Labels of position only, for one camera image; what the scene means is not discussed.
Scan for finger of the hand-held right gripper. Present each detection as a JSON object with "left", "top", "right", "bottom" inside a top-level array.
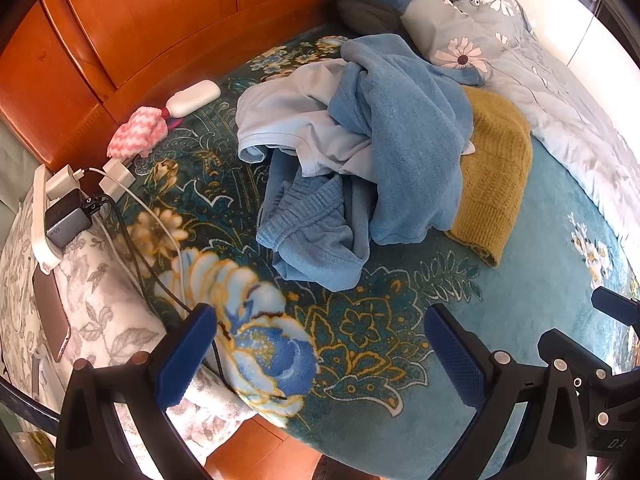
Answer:
[{"left": 591, "top": 287, "right": 640, "bottom": 328}]

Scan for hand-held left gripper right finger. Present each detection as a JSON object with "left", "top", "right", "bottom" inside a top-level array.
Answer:
[{"left": 424, "top": 304, "right": 595, "bottom": 480}]

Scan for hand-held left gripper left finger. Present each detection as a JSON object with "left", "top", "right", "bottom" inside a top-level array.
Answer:
[{"left": 55, "top": 304, "right": 218, "bottom": 480}]

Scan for blue sweater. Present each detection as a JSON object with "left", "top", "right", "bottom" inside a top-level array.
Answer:
[{"left": 327, "top": 34, "right": 487, "bottom": 246}]

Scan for teal floral blanket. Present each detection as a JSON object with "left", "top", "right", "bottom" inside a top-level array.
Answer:
[{"left": 107, "top": 22, "right": 638, "bottom": 480}]

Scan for grey floral cloth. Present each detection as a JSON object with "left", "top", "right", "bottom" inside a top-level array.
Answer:
[{"left": 0, "top": 200, "right": 256, "bottom": 480}]

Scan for smartphone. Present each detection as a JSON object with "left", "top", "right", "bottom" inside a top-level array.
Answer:
[{"left": 32, "top": 269, "right": 71, "bottom": 363}]

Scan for blue knit pants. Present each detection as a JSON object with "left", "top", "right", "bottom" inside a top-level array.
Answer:
[{"left": 256, "top": 152, "right": 373, "bottom": 291}]

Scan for mustard knit sweater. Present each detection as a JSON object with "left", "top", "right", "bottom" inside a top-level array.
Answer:
[{"left": 444, "top": 85, "right": 533, "bottom": 268}]

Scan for grey charger block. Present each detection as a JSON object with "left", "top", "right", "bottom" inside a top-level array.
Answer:
[{"left": 44, "top": 189, "right": 96, "bottom": 250}]

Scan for white charger adapter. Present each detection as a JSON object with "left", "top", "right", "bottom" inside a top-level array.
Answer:
[{"left": 98, "top": 157, "right": 137, "bottom": 198}]

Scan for white power strip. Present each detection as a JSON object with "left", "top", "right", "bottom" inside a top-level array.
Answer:
[{"left": 31, "top": 164, "right": 63, "bottom": 276}]

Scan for white charger plug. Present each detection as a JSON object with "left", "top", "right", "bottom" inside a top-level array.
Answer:
[{"left": 46, "top": 167, "right": 86, "bottom": 198}]

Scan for pink zigzag cloth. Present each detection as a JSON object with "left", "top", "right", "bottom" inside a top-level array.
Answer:
[{"left": 106, "top": 106, "right": 168, "bottom": 160}]

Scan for grey-blue floral duvet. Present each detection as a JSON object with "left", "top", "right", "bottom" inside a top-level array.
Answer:
[{"left": 400, "top": 0, "right": 640, "bottom": 281}]

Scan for white oblong case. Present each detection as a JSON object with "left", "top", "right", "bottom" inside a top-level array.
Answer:
[{"left": 166, "top": 80, "right": 222, "bottom": 117}]

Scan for light blue shirt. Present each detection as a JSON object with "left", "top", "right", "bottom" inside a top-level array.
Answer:
[{"left": 236, "top": 59, "right": 476, "bottom": 178}]

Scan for wooden headboard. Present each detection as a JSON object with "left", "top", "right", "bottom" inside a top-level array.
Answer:
[{"left": 0, "top": 0, "right": 423, "bottom": 173}]

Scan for grey pillow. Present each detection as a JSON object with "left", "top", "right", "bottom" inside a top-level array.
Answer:
[{"left": 336, "top": 0, "right": 407, "bottom": 36}]

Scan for wooden bed rail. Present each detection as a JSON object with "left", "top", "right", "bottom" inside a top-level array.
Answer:
[{"left": 197, "top": 407, "right": 331, "bottom": 480}]

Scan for black charger cable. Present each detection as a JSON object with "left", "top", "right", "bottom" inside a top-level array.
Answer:
[{"left": 82, "top": 166, "right": 236, "bottom": 391}]

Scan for white charger cable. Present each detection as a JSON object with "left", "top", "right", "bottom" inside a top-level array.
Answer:
[{"left": 97, "top": 174, "right": 183, "bottom": 283}]

